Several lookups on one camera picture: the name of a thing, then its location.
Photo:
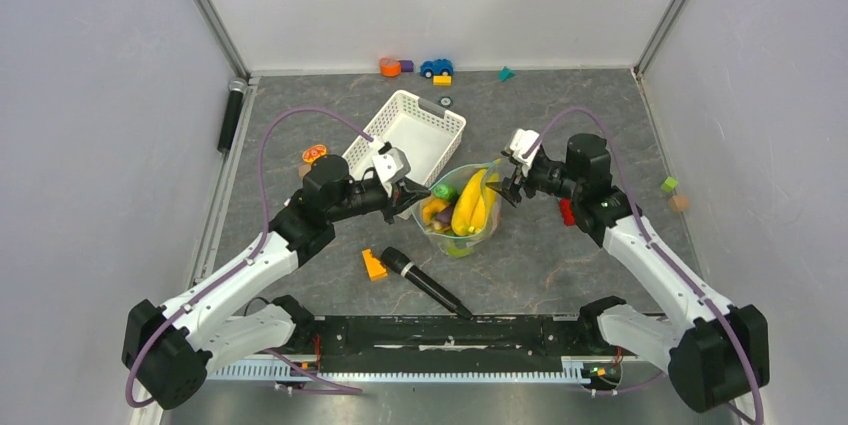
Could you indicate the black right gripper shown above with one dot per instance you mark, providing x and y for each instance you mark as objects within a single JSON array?
[{"x": 509, "y": 188}]

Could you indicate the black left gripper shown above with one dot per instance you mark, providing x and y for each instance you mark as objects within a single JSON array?
[{"x": 404, "y": 194}]

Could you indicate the orange toy bell pepper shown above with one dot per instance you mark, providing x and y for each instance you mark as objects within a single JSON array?
[{"x": 432, "y": 208}]

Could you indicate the purple toy eggplant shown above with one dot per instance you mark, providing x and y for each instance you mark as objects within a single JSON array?
[{"x": 443, "y": 219}]

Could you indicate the yellow toy banana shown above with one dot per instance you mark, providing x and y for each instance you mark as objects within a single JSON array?
[{"x": 475, "y": 207}]

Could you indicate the clear zip top bag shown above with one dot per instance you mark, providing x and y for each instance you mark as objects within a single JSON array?
[{"x": 457, "y": 178}]

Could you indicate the green toy pear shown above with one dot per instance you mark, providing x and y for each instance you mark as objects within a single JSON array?
[{"x": 458, "y": 248}]

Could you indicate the green toy cucumber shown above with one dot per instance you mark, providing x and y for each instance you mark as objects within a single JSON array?
[{"x": 445, "y": 192}]

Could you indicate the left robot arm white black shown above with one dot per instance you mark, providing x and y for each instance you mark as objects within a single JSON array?
[{"x": 171, "y": 348}]

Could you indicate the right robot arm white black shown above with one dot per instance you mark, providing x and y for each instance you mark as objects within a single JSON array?
[{"x": 712, "y": 351}]

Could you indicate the white plastic basket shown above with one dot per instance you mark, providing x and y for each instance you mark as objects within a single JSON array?
[{"x": 427, "y": 133}]

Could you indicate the black microphone on table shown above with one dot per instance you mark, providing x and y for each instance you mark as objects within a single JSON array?
[{"x": 401, "y": 264}]

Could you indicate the orange wedge block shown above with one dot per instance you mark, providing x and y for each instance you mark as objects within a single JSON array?
[{"x": 373, "y": 266}]

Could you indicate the orange red round toy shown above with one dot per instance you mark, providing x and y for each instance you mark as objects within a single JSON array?
[{"x": 313, "y": 153}]

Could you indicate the small brown wooden block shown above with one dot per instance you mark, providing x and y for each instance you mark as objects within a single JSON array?
[{"x": 304, "y": 169}]

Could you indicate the teal triangular block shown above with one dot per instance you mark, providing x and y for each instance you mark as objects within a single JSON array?
[{"x": 505, "y": 74}]

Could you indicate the yellow lego brick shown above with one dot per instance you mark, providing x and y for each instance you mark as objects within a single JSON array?
[{"x": 442, "y": 81}]

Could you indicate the orange tape roll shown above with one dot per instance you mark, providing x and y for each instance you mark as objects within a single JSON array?
[{"x": 390, "y": 67}]

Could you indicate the blue toy car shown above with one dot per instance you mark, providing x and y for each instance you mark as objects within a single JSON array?
[{"x": 436, "y": 67}]

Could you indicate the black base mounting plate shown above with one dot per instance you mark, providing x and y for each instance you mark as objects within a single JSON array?
[{"x": 445, "y": 344}]

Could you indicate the lime green cube block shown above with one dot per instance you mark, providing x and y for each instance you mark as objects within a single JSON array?
[{"x": 669, "y": 185}]

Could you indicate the tan wooden cube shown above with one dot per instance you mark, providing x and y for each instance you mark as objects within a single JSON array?
[{"x": 679, "y": 203}]

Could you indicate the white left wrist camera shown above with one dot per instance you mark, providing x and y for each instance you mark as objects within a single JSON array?
[{"x": 391, "y": 165}]

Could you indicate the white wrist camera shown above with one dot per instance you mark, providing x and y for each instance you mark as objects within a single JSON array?
[
  {"x": 391, "y": 165},
  {"x": 521, "y": 149}
]

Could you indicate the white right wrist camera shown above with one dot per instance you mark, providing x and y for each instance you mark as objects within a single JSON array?
[{"x": 521, "y": 149}]

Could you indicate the black microphone on rail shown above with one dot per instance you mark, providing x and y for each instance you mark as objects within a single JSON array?
[{"x": 233, "y": 109}]

